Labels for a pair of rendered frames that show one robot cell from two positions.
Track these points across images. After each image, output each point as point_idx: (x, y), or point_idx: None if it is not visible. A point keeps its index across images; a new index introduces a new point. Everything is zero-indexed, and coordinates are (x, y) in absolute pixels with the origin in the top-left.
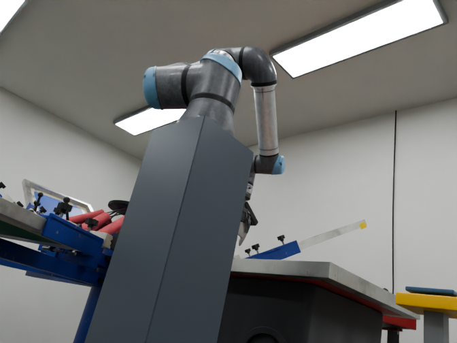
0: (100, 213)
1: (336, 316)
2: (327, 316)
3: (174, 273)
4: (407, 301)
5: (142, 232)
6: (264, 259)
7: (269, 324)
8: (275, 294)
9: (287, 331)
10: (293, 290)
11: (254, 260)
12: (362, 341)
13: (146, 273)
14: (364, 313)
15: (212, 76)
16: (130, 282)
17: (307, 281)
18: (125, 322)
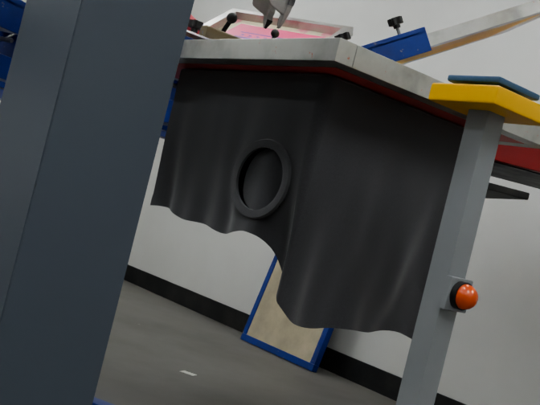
0: None
1: (378, 128)
2: (358, 125)
3: (88, 39)
4: (441, 94)
5: None
6: (264, 38)
7: (272, 136)
8: (284, 92)
9: (292, 143)
10: (306, 85)
11: (252, 41)
12: (435, 173)
13: (55, 40)
14: (443, 132)
15: None
16: (39, 52)
17: (324, 71)
18: (34, 100)
